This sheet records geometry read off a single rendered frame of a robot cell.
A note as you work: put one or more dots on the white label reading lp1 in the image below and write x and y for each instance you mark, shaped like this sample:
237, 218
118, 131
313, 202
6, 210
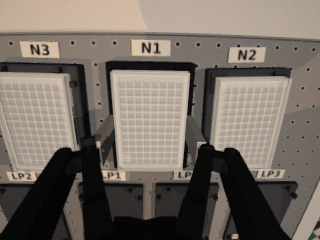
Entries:
113, 175

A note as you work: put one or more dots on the grey perforated base plate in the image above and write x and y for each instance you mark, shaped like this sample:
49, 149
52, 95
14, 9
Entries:
298, 145

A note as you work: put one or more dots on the white well plate lid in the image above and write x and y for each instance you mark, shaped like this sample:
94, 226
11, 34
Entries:
248, 117
35, 119

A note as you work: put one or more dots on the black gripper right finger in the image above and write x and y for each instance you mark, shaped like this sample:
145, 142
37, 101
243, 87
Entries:
252, 215

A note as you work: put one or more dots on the white label reading lp4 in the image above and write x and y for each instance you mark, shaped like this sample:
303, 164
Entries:
184, 175

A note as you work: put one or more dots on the white n3 label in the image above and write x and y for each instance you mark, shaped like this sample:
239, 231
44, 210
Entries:
40, 49

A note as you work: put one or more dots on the white label reading lp3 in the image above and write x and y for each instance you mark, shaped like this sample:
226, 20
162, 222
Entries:
272, 173

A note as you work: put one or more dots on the translucent plastic plate lid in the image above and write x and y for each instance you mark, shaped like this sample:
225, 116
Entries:
150, 111

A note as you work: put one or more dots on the white label reading n1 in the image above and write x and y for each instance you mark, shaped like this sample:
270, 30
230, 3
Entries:
151, 47

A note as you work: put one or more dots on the white n2 label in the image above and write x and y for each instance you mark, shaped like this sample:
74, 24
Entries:
246, 54

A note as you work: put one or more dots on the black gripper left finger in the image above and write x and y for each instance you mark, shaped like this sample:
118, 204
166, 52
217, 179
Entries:
38, 214

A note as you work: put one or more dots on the cream label reading lp2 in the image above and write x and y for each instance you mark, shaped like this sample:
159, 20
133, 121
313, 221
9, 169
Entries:
16, 176

